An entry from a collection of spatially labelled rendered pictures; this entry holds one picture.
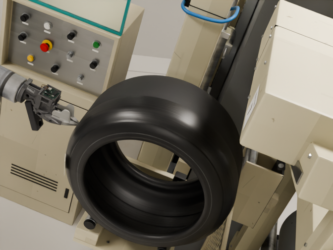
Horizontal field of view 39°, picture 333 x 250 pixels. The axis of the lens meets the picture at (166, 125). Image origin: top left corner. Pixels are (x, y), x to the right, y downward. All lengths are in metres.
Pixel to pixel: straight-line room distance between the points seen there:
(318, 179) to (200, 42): 0.81
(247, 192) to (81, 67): 0.98
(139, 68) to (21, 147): 2.05
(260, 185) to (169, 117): 0.59
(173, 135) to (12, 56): 1.27
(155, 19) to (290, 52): 3.36
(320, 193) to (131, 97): 0.68
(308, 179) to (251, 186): 0.88
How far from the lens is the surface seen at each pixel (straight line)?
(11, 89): 1.61
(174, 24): 4.59
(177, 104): 1.43
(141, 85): 1.51
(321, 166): 0.98
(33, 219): 2.92
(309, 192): 0.99
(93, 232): 1.79
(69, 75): 2.35
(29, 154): 2.68
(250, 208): 1.93
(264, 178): 1.82
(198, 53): 1.67
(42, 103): 1.60
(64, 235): 2.87
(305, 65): 1.18
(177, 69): 1.71
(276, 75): 1.08
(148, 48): 4.65
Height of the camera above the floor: 2.24
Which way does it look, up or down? 36 degrees down
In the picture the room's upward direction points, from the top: 20 degrees clockwise
